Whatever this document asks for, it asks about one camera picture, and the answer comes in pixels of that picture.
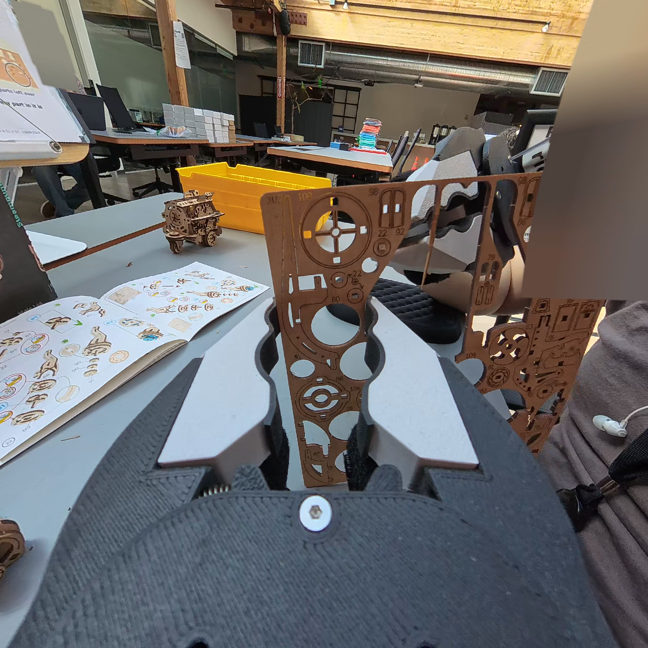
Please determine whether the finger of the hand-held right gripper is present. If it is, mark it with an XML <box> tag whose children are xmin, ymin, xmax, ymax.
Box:
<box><xmin>405</xmin><ymin>149</ymin><xmax>489</xmax><ymax>216</ymax></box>
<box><xmin>392</xmin><ymin>213</ymin><xmax>487</xmax><ymax>276</ymax></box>

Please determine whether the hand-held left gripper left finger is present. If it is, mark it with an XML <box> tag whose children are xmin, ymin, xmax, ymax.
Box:
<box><xmin>158</xmin><ymin>298</ymin><xmax>292</xmax><ymax>492</ymax></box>

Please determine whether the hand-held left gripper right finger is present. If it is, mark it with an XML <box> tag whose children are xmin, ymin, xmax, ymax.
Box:
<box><xmin>347</xmin><ymin>296</ymin><xmax>480</xmax><ymax>492</ymax></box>

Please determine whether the laser-cut wooden parts sheet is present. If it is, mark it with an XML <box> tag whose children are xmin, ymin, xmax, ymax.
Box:
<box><xmin>260</xmin><ymin>171</ymin><xmax>605</xmax><ymax>488</ymax></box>

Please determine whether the assembled wooden submarine model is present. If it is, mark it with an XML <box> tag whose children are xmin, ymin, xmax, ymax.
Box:
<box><xmin>162</xmin><ymin>190</ymin><xmax>225</xmax><ymax>255</ymax></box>

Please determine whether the black model kit box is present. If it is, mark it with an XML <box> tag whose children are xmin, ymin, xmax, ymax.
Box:
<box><xmin>0</xmin><ymin>167</ymin><xmax>57</xmax><ymax>325</ymax></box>

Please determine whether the person's right hand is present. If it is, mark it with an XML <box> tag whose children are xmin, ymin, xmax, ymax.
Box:
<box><xmin>423</xmin><ymin>263</ymin><xmax>530</xmax><ymax>317</ymax></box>

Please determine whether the black quilted cushion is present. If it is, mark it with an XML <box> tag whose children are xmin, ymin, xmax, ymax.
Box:
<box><xmin>329</xmin><ymin>277</ymin><xmax>466</xmax><ymax>345</ymax></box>

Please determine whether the stack of colourful items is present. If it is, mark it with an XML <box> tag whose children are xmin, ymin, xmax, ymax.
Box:
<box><xmin>358</xmin><ymin>117</ymin><xmax>384</xmax><ymax>152</ymax></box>

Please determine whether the grey wood-edged table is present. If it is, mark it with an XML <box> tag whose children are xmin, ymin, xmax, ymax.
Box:
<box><xmin>267</xmin><ymin>146</ymin><xmax>395</xmax><ymax>183</ymax></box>

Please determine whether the open instruction booklet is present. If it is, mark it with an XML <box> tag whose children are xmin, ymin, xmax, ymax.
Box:
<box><xmin>0</xmin><ymin>262</ymin><xmax>270</xmax><ymax>466</ymax></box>

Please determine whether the yellow plastic bin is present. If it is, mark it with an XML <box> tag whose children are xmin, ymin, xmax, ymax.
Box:
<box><xmin>176</xmin><ymin>162</ymin><xmax>335</xmax><ymax>236</ymax></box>

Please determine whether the grey side table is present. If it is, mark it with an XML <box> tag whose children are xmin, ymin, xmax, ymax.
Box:
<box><xmin>25</xmin><ymin>192</ymin><xmax>185</xmax><ymax>271</ymax></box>

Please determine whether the white rounded board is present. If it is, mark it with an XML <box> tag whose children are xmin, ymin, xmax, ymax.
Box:
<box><xmin>25</xmin><ymin>230</ymin><xmax>88</xmax><ymax>266</ymax></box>

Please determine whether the stack of white boxes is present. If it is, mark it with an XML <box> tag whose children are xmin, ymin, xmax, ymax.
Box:
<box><xmin>162</xmin><ymin>103</ymin><xmax>236</xmax><ymax>144</ymax></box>

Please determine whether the wooden gear wheel subassembly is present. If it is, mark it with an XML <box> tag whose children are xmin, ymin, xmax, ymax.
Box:
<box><xmin>0</xmin><ymin>519</ymin><xmax>26</xmax><ymax>578</ymax></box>

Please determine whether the long office desk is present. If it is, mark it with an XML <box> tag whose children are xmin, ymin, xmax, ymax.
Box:
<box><xmin>88</xmin><ymin>129</ymin><xmax>254</xmax><ymax>203</ymax></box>

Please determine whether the white paper notice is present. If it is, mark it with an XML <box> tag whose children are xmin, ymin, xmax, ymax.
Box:
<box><xmin>172</xmin><ymin>20</ymin><xmax>192</xmax><ymax>70</ymax></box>

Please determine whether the wooden poster board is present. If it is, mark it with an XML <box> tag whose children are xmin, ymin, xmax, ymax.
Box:
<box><xmin>0</xmin><ymin>142</ymin><xmax>91</xmax><ymax>169</ymax></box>

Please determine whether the black computer monitor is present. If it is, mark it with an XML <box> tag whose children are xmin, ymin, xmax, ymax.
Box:
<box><xmin>68</xmin><ymin>91</ymin><xmax>107</xmax><ymax>132</ymax></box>
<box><xmin>96</xmin><ymin>83</ymin><xmax>137</xmax><ymax>130</ymax></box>

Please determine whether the white instruction poster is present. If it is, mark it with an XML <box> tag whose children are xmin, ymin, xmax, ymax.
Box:
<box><xmin>0</xmin><ymin>0</ymin><xmax>87</xmax><ymax>158</ymax></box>

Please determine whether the wide wall vent grille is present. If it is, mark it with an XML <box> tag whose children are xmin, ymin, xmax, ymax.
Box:
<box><xmin>531</xmin><ymin>68</ymin><xmax>569</xmax><ymax>96</ymax></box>

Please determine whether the silver ventilation duct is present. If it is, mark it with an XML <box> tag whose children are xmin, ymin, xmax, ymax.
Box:
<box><xmin>237</xmin><ymin>33</ymin><xmax>538</xmax><ymax>94</ymax></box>

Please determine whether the white earbud with cable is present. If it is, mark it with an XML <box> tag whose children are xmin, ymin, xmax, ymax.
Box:
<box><xmin>592</xmin><ymin>405</ymin><xmax>648</xmax><ymax>438</ymax></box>

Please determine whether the black strap with buckle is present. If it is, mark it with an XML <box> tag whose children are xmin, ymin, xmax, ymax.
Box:
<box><xmin>557</xmin><ymin>445</ymin><xmax>648</xmax><ymax>532</ymax></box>

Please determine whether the wooden support post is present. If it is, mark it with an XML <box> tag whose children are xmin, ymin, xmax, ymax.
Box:
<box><xmin>154</xmin><ymin>0</ymin><xmax>190</xmax><ymax>107</ymax></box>

